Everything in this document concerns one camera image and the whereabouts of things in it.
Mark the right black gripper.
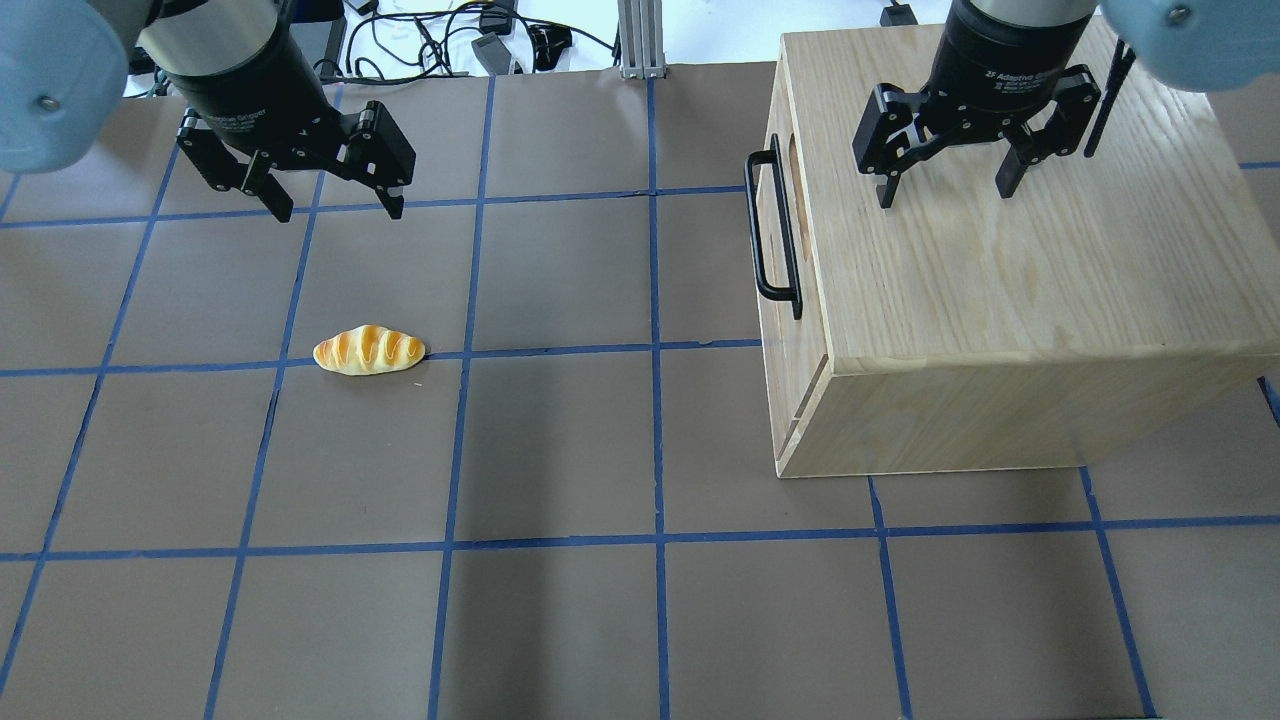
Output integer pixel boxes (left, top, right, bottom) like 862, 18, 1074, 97
852, 3, 1101, 209

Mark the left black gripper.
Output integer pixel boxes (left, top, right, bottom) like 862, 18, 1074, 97
154, 22, 417, 223

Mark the wooden drawer black handle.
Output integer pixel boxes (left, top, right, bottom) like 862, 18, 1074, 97
744, 133, 805, 322

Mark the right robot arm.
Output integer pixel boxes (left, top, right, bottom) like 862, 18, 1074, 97
852, 1, 1279, 208

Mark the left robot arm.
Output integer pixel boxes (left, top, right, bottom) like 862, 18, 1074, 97
1, 1, 416, 222

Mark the wooden drawer cabinet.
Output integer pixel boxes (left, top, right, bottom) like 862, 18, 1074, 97
758, 26, 1279, 478

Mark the toy bread loaf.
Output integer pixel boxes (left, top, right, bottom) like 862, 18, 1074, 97
312, 324, 428, 377

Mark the black power adapter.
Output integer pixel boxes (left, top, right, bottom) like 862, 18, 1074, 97
471, 33, 525, 76

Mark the braided black gripper cable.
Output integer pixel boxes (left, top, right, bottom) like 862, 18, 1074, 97
1084, 40, 1138, 159

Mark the black cable bundle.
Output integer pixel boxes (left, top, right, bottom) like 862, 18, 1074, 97
317, 0, 621, 85

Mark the aluminium frame post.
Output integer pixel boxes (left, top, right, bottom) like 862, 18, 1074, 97
617, 0, 668, 79

